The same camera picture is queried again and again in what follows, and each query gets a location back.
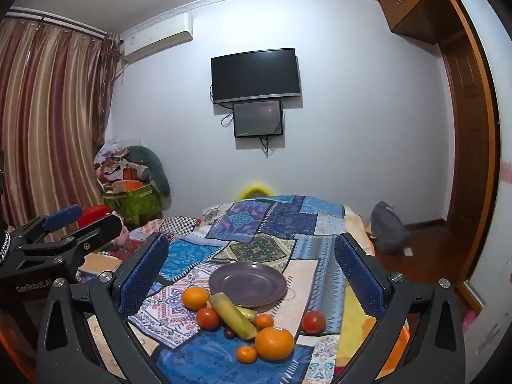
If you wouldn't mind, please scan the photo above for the orange box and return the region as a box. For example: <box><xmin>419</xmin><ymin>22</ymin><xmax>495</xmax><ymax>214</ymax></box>
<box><xmin>113</xmin><ymin>180</ymin><xmax>144</xmax><ymax>193</ymax></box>

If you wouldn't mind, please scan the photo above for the black white checkered cloth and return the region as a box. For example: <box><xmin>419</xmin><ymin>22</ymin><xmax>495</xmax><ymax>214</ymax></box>
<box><xmin>160</xmin><ymin>216</ymin><xmax>201</xmax><ymax>235</ymax></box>

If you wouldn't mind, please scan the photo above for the white air conditioner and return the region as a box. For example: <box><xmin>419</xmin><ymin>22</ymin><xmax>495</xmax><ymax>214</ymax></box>
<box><xmin>120</xmin><ymin>13</ymin><xmax>194</xmax><ymax>65</ymax></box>

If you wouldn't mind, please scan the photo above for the grey cushion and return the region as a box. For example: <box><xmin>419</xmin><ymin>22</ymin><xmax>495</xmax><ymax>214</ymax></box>
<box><xmin>128</xmin><ymin>145</ymin><xmax>172</xmax><ymax>197</ymax></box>

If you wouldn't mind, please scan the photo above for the yellow blanket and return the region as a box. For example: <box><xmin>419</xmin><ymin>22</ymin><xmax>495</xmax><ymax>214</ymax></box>
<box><xmin>339</xmin><ymin>280</ymin><xmax>409</xmax><ymax>369</ymax></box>

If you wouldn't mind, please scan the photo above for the white curtain rail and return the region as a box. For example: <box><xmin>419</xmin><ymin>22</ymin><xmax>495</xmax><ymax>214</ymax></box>
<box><xmin>8</xmin><ymin>7</ymin><xmax>108</xmax><ymax>40</ymax></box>

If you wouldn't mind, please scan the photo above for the black wall television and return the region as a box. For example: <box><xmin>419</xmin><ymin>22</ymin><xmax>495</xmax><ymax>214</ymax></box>
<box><xmin>211</xmin><ymin>48</ymin><xmax>301</xmax><ymax>105</ymax></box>

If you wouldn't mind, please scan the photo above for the yellow plastic object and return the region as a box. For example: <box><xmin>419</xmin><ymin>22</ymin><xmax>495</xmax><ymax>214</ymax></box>
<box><xmin>236</xmin><ymin>182</ymin><xmax>275</xmax><ymax>201</ymax></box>

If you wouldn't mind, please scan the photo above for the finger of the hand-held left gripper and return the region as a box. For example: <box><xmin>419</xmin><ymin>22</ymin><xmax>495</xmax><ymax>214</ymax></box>
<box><xmin>20</xmin><ymin>213</ymin><xmax>123</xmax><ymax>267</ymax></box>
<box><xmin>8</xmin><ymin>204</ymin><xmax>83</xmax><ymax>245</ymax></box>

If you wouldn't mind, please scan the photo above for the red tomato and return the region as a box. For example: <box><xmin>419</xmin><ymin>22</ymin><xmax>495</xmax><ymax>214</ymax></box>
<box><xmin>301</xmin><ymin>311</ymin><xmax>326</xmax><ymax>334</ymax></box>
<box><xmin>196</xmin><ymin>307</ymin><xmax>221</xmax><ymax>331</ymax></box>

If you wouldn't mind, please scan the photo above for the pink plush toy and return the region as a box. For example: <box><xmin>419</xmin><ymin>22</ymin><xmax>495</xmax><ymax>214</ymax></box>
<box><xmin>111</xmin><ymin>224</ymin><xmax>133</xmax><ymax>249</ymax></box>

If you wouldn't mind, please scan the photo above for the red box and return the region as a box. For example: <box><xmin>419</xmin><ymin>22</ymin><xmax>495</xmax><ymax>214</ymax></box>
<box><xmin>78</xmin><ymin>205</ymin><xmax>110</xmax><ymax>227</ymax></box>

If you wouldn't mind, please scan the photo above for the patchwork blanket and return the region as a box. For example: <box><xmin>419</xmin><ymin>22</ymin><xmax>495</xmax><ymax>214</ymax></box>
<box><xmin>100</xmin><ymin>195</ymin><xmax>379</xmax><ymax>384</ymax></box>

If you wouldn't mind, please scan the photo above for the large orange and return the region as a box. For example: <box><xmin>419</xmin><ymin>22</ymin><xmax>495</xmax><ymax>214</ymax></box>
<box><xmin>254</xmin><ymin>327</ymin><xmax>295</xmax><ymax>361</ymax></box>

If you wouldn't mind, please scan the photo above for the grey bag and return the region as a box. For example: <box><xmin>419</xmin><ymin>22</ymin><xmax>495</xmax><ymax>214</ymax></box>
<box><xmin>370</xmin><ymin>201</ymin><xmax>411</xmax><ymax>254</ymax></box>

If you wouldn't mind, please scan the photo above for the small black monitor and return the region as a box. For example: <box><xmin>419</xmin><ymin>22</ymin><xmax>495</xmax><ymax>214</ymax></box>
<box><xmin>233</xmin><ymin>99</ymin><xmax>284</xmax><ymax>139</ymax></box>

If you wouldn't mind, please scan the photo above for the striped brown curtain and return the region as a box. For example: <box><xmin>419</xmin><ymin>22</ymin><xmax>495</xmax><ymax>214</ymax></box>
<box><xmin>0</xmin><ymin>16</ymin><xmax>121</xmax><ymax>243</ymax></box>

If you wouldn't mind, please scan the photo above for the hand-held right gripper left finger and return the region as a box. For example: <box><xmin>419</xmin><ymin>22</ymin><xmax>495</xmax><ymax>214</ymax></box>
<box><xmin>36</xmin><ymin>231</ymin><xmax>171</xmax><ymax>384</ymax></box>

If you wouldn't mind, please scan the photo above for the pile of clothes and papers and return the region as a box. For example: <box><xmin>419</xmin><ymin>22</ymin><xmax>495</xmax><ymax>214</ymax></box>
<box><xmin>94</xmin><ymin>138</ymin><xmax>133</xmax><ymax>188</ymax></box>

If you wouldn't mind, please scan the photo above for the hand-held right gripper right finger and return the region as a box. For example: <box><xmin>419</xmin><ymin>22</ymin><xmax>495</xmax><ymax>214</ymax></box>
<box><xmin>333</xmin><ymin>232</ymin><xmax>467</xmax><ymax>384</ymax></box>

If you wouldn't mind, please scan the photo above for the brown wooden plate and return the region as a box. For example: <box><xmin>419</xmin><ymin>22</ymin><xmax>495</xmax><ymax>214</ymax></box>
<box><xmin>208</xmin><ymin>261</ymin><xmax>289</xmax><ymax>308</ymax></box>

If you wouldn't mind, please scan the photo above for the cardboard box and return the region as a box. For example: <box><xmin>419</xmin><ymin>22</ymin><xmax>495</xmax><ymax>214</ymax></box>
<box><xmin>79</xmin><ymin>253</ymin><xmax>123</xmax><ymax>277</ymax></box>

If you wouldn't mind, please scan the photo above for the wooden overhead cabinet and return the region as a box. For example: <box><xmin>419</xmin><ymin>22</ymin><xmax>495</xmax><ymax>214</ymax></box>
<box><xmin>378</xmin><ymin>0</ymin><xmax>460</xmax><ymax>45</ymax></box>

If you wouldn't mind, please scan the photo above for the wooden door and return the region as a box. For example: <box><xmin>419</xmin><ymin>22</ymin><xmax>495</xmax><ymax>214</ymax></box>
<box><xmin>439</xmin><ymin>36</ymin><xmax>501</xmax><ymax>284</ymax></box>

